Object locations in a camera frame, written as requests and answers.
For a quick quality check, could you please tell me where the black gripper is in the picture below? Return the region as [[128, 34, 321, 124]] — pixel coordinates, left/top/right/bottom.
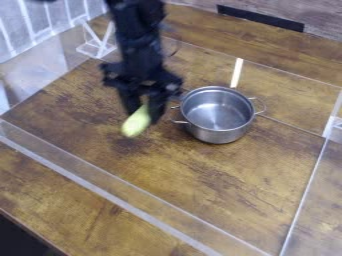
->
[[99, 63, 183, 124]]

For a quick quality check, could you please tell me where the small steel pot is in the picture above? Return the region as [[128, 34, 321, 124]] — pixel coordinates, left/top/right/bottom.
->
[[172, 86, 267, 144]]

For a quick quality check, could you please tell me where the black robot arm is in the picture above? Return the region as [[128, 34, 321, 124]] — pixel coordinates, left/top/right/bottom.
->
[[99, 0, 183, 124]]

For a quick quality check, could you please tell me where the clear acrylic triangular stand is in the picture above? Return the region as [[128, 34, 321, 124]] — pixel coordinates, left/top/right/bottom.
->
[[76, 22, 118, 59]]

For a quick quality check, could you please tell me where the clear acrylic front barrier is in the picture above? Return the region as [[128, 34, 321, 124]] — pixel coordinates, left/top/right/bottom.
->
[[0, 119, 271, 256]]

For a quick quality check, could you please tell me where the black bar on table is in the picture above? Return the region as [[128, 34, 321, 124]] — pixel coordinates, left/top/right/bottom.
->
[[217, 5, 305, 32]]

